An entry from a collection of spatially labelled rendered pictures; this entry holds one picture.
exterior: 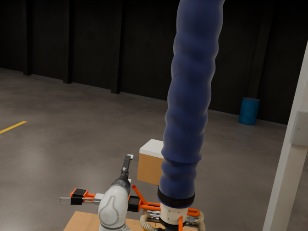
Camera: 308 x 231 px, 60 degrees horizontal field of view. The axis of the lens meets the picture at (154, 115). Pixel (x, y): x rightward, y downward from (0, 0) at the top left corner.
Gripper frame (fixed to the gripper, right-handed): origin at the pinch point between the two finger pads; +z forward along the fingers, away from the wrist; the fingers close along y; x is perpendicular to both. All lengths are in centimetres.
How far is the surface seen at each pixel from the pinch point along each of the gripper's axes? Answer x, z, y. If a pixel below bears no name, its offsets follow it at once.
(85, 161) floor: -127, 322, 158
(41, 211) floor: -132, 164, 158
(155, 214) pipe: 15.7, 21.1, 38.8
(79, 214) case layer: -58, 96, 103
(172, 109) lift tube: 18.1, 14.7, -29.9
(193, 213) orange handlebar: 38, 20, 34
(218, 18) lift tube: 35, 14, -77
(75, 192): -35, 22, 32
